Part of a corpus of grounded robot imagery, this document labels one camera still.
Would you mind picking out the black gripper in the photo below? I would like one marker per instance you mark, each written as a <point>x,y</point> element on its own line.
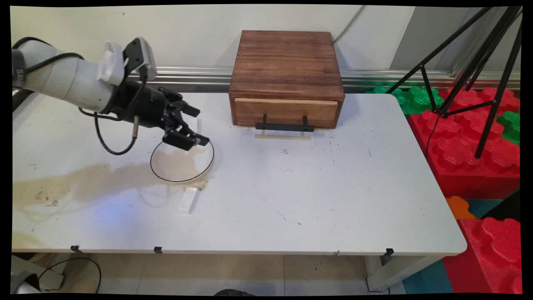
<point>139,106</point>

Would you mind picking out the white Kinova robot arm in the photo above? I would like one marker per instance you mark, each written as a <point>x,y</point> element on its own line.
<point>62,77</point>

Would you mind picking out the clear glass bowl black rim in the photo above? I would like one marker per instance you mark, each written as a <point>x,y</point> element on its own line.
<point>183,166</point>

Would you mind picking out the dark wooden drawer cabinet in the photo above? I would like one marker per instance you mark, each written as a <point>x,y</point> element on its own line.
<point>287,62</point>

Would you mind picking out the small black table clip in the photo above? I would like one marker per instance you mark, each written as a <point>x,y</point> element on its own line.
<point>158,249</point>
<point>75,249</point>
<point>389,251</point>

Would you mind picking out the grey metal base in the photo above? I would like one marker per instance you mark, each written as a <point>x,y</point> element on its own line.
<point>29,277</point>

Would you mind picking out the green foam block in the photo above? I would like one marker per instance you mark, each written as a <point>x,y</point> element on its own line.
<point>416,99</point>
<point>511,127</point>

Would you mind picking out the white table leg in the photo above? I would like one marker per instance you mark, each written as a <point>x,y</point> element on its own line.
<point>395,271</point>

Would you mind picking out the large red foam block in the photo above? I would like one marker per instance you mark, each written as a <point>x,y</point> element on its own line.
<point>491,258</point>
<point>454,158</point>

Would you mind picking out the orange foam piece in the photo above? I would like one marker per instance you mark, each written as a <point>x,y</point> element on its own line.
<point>459,207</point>

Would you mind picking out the teal foam floor mat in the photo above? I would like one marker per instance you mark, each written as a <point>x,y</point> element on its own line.
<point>429,279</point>

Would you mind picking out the black tripod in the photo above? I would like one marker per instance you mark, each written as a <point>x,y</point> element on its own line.
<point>499,83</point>

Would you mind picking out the aluminium wall rail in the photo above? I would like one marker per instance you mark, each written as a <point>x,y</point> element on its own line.
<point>187,77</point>

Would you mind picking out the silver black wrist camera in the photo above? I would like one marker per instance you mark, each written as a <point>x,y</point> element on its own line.
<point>143,56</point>

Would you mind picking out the white camera bracket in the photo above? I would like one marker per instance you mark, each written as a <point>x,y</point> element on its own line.
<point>110,62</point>

